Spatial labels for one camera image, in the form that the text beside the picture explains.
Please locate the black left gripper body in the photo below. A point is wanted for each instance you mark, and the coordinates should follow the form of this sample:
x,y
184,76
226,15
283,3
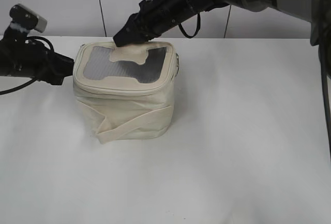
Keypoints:
x,y
32,59

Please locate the cream canvas zipper bag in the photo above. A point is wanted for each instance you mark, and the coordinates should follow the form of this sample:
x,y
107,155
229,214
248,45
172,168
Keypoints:
x,y
126,93

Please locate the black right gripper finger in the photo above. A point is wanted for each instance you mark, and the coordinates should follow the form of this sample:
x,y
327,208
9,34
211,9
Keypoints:
x,y
135,31

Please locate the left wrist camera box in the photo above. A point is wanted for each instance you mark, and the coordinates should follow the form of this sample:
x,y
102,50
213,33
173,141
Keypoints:
x,y
27,18

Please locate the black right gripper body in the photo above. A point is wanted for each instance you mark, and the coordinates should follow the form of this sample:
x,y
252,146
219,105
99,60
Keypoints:
x,y
155,18

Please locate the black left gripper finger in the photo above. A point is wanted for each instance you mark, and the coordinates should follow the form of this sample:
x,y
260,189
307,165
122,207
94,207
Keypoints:
x,y
61,60
58,74

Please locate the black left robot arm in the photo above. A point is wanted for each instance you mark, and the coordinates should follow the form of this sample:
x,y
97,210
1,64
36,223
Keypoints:
x,y
10,38

